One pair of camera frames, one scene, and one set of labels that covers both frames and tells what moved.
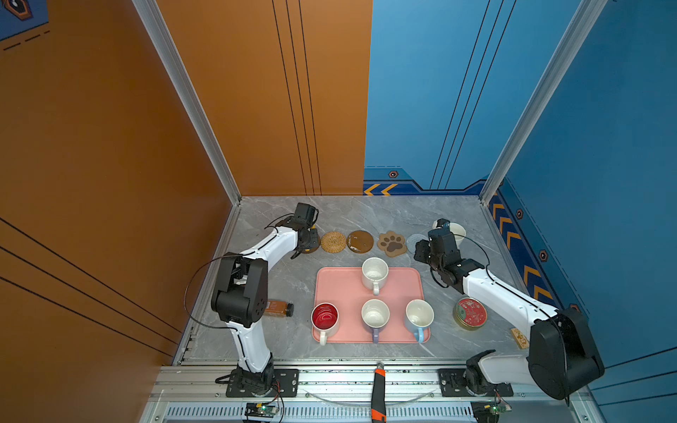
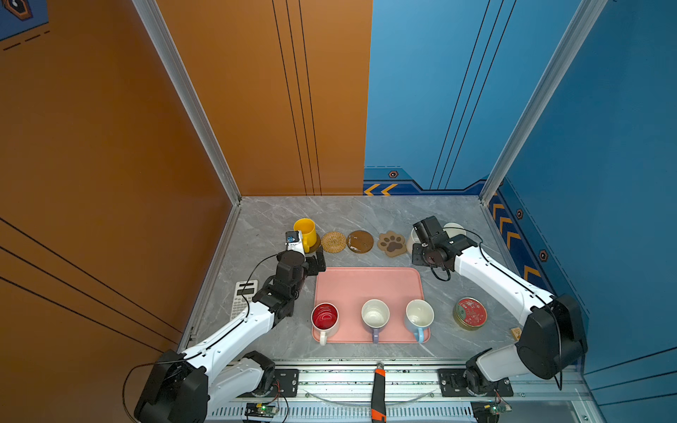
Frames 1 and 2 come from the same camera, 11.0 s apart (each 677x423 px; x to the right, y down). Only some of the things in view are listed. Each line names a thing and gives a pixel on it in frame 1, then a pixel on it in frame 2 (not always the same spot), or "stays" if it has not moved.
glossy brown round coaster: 360,241 stays
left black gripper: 313,238 → 312,269
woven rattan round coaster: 333,242 stays
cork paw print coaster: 392,243 stays
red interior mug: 324,319 stays
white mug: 374,274 → 414,237
